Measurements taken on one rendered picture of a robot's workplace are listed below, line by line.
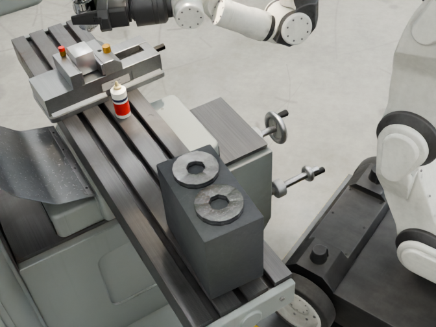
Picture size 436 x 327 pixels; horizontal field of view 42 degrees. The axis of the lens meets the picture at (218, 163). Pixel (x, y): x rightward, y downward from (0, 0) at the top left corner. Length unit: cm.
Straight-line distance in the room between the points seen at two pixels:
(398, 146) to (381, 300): 47
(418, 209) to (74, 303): 99
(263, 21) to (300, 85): 174
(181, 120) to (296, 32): 47
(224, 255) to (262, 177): 76
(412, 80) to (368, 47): 220
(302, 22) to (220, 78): 181
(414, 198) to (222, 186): 56
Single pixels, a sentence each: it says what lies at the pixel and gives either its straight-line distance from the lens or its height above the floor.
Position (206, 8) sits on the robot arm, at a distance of 140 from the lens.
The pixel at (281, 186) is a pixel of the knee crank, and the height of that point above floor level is 52.
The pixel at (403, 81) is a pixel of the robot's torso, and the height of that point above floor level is 115.
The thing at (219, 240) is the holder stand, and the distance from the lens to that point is 101.
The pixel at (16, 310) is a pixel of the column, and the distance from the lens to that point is 160.
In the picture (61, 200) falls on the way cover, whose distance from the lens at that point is 144.
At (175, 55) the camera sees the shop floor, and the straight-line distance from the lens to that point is 337.
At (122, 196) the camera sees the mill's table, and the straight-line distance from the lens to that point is 134.
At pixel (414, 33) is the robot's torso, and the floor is 129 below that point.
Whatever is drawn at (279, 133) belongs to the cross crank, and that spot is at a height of 61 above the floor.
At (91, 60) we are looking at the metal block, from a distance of 158.
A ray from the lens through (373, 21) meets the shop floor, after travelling 367.
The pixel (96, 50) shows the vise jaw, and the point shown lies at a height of 102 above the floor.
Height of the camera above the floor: 189
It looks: 45 degrees down
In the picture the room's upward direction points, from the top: 4 degrees counter-clockwise
